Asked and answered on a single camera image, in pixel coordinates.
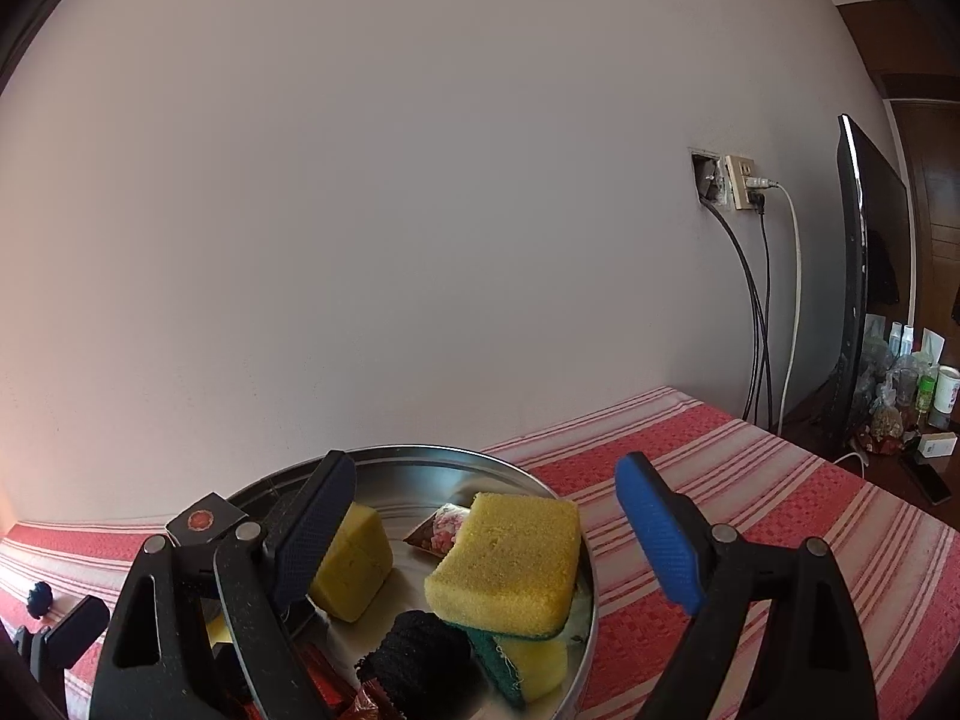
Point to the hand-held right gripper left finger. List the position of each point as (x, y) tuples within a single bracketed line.
[(315, 532)]

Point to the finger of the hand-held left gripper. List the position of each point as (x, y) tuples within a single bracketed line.
[(75, 626)]

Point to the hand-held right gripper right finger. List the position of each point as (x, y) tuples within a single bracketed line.
[(660, 532)]

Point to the small yellow sponge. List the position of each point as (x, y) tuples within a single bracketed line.
[(356, 562)]

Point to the black box with red seal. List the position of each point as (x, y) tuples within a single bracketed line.
[(202, 521)]

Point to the round metal tray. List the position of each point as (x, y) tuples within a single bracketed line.
[(420, 480)]

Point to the pink flowered packet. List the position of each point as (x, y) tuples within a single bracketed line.
[(442, 532)]

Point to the red snack packet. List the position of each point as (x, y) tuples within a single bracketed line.
[(326, 682)]

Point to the black knitted cloth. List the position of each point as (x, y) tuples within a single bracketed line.
[(420, 652)]

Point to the large yellow sponge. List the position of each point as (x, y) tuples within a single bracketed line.
[(502, 562)]

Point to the yellow sponge with green back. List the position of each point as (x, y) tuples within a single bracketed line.
[(536, 664)]

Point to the small black knob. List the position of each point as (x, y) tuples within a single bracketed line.
[(39, 598)]

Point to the clear bag of snacks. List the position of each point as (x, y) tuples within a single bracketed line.
[(885, 426)]

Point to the black phone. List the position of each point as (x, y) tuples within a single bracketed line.
[(926, 480)]

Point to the small white box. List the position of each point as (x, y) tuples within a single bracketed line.
[(937, 446)]

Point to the green bottle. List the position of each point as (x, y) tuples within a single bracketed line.
[(928, 391)]

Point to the white spray bottle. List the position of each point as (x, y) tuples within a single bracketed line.
[(896, 337), (909, 339)]

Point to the white cup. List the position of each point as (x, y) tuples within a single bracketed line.
[(947, 388)]

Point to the white carton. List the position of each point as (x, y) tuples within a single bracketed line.
[(930, 341)]

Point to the black flat screen television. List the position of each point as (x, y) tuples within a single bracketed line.
[(877, 240)]

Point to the brown wooden wardrobe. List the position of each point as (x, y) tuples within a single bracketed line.
[(930, 165)]

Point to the beige wall socket plate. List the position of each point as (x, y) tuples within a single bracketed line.
[(740, 181)]

